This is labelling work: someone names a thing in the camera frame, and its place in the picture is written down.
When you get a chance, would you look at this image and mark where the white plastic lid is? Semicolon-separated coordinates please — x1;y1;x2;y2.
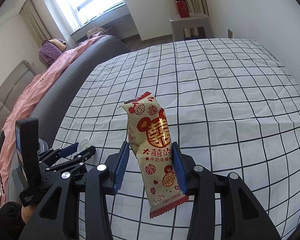
77;138;93;155

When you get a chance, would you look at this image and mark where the red cream snack wrapper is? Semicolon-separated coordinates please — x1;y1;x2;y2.
121;92;189;218

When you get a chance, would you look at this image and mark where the grey perforated trash basket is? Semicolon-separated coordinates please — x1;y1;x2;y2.
38;139;49;154

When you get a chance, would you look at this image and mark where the person's left hand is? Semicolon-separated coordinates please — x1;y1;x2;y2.
21;205;37;224

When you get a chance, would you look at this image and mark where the pink duvet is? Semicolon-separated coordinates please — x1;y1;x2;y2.
0;35;104;206

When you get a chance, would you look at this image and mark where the grey padded headboard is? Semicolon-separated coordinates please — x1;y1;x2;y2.
0;60;36;132

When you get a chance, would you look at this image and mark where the checkered white tablecloth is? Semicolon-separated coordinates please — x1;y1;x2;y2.
53;38;300;239

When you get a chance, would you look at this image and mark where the purple quilted bag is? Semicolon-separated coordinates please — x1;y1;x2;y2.
38;38;67;68

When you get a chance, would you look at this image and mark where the beige cloth on windowsill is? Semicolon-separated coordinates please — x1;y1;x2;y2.
87;27;106;38

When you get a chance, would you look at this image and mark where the beige curtain left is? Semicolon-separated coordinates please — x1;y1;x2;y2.
20;0;51;48

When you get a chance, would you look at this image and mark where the grey plastic stool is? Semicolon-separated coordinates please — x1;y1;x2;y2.
170;13;215;42

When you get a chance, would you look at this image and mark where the red water bottle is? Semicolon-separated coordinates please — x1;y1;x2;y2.
175;0;191;18

